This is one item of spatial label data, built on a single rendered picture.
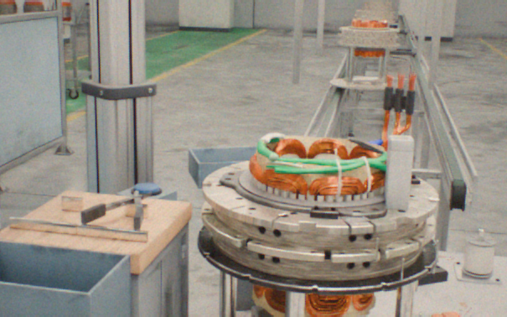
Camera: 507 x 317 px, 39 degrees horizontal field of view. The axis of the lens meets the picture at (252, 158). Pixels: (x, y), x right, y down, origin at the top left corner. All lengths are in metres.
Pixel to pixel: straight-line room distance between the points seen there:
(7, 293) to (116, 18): 0.64
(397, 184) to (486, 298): 0.61
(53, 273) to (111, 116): 0.48
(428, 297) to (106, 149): 0.67
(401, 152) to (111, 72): 0.60
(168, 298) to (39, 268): 0.19
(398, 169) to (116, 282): 0.36
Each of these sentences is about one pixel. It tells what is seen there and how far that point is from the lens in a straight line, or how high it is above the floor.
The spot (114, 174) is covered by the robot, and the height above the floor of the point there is 1.02.
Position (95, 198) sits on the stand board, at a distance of 1.03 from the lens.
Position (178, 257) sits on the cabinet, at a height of 0.99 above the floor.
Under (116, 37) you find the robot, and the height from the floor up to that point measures 1.26.
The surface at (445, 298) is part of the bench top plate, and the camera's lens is 1.45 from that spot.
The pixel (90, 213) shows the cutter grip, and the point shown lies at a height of 1.09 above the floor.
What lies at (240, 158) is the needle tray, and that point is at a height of 1.04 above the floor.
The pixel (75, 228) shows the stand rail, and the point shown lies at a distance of 0.89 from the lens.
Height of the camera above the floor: 1.38
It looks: 15 degrees down
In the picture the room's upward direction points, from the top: 2 degrees clockwise
